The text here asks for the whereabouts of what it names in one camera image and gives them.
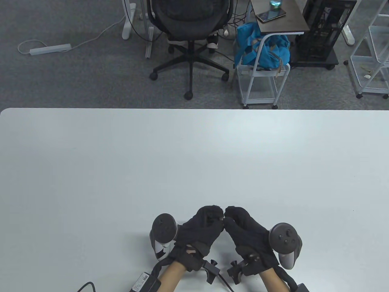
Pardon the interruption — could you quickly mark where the person's right hand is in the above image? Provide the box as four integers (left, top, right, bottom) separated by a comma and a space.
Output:
223, 206, 280, 276

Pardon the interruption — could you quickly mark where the person's left hand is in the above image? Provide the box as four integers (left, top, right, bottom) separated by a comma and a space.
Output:
168, 206, 225, 272

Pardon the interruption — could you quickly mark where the person's left forearm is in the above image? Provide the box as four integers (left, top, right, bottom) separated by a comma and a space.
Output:
155, 260, 187, 292

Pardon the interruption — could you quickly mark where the person's right forearm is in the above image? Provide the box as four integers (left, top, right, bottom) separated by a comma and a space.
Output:
258, 265, 294, 292

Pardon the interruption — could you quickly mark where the grey hand controller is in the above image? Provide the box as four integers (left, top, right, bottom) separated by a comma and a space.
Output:
269, 223, 303, 269
149, 214, 179, 261

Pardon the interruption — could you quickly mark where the black box with white label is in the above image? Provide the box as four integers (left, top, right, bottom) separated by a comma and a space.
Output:
129, 272, 161, 292

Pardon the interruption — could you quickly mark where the black wheeled stand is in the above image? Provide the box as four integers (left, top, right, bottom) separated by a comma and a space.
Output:
289, 49, 339, 71

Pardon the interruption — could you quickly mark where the blue fabric bag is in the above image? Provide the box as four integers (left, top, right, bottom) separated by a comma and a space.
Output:
233, 22, 291, 70

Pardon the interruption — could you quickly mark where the white mesh shelf trolley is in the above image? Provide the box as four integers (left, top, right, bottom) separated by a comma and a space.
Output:
344, 0, 389, 99

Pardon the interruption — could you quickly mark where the white desk foot bar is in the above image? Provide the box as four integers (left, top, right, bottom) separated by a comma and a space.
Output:
145, 27, 155, 59

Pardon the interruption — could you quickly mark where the white desk leg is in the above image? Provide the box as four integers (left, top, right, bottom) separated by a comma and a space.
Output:
342, 24, 355, 46
122, 0, 136, 40

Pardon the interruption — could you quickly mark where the white-framed dark side table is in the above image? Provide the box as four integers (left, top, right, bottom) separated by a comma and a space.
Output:
236, 0, 310, 109

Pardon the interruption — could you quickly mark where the black computer case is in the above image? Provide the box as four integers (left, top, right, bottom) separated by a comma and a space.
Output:
296, 0, 357, 61

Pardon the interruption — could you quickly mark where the black office chair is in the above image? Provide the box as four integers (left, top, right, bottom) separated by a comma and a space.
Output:
147, 0, 234, 101

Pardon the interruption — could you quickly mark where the black smartphone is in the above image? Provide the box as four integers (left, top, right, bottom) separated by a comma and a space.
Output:
255, 9, 287, 23

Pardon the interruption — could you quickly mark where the white power strip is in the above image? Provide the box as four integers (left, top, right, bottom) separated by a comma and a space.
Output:
29, 44, 72, 56

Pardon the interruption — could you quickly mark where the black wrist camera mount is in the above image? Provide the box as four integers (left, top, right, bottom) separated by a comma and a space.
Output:
201, 259, 220, 285
227, 259, 253, 285

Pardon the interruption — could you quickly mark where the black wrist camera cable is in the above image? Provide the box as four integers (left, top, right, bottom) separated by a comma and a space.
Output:
217, 274, 236, 292

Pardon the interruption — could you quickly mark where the white power strip cable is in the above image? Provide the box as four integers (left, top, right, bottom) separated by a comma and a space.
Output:
18, 14, 126, 55

